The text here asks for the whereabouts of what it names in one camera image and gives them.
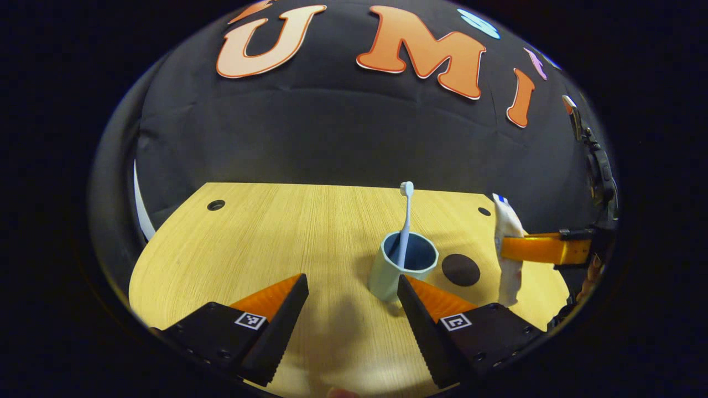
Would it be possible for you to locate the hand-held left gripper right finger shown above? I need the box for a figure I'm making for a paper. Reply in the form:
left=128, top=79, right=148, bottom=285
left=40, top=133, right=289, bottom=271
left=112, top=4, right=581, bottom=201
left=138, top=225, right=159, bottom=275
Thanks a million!
left=397, top=274, right=546, bottom=390

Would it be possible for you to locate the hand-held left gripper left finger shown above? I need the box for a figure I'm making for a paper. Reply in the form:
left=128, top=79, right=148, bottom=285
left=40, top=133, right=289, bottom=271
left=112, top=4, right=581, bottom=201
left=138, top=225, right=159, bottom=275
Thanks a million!
left=148, top=273, right=310, bottom=388

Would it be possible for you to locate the white toothpaste tube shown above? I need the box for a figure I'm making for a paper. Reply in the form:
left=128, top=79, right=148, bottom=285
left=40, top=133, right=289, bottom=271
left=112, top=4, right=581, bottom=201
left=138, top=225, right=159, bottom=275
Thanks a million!
left=492, top=193, right=527, bottom=308

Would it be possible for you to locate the light blue cup wooden handle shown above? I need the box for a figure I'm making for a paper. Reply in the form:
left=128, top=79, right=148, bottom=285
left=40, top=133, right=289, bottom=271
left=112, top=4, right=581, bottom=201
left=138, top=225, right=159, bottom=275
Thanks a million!
left=367, top=231, right=440, bottom=303

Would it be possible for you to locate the dark round coaster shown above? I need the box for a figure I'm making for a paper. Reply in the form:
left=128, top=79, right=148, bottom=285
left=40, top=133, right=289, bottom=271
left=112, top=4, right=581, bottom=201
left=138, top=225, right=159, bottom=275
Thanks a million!
left=441, top=253, right=481, bottom=287

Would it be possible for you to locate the light blue toothbrush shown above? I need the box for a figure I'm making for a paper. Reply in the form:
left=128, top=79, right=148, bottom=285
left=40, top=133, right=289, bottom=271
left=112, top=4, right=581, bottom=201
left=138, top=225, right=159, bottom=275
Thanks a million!
left=397, top=181, right=415, bottom=269

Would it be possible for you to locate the light wooden desktop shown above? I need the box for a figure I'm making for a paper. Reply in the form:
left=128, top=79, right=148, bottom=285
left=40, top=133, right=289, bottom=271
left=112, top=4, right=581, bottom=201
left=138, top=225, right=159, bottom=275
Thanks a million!
left=128, top=182, right=570, bottom=398

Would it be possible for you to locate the black backdrop cloth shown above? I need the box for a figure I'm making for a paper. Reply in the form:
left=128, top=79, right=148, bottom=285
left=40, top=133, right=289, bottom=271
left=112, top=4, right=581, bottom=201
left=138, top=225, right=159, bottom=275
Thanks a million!
left=88, top=0, right=615, bottom=249

